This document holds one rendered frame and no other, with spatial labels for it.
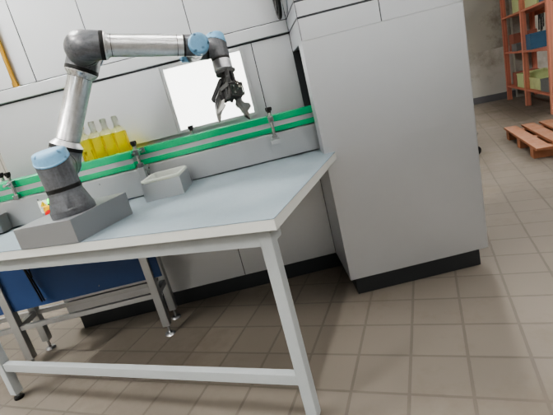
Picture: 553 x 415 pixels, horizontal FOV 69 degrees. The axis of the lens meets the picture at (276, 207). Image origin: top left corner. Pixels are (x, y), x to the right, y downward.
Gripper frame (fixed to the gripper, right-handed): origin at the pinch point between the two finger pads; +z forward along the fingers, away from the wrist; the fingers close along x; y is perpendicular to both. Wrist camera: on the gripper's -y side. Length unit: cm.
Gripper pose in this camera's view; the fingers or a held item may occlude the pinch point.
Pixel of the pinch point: (234, 121)
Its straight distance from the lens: 168.4
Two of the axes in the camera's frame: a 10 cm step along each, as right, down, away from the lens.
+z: 2.5, 9.7, 0.3
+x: 7.6, -2.2, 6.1
